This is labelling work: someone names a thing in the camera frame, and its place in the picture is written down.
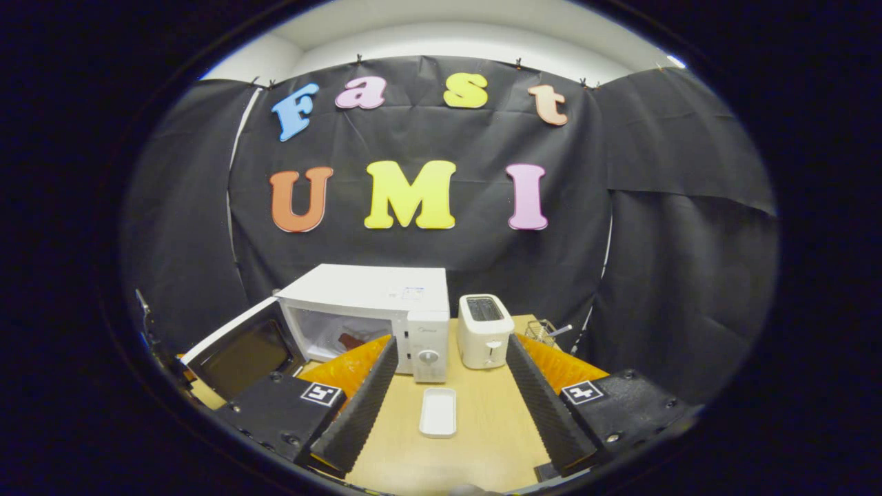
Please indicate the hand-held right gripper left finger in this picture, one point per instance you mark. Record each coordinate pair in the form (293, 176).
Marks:
(362, 410)

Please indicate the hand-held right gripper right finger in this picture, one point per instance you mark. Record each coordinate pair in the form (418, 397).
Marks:
(544, 410)

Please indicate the red meat piece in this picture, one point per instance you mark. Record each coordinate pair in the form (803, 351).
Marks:
(350, 341)

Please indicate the white microwave oven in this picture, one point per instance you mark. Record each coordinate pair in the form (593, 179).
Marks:
(372, 286)

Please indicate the white rectangular dish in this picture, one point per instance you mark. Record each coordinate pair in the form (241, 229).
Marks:
(438, 413)

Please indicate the small metal utensil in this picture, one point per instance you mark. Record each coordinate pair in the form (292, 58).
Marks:
(561, 331)

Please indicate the white toaster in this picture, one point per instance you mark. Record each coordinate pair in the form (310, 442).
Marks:
(486, 337)

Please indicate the black backdrop cloth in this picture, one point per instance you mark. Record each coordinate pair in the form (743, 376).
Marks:
(689, 275)

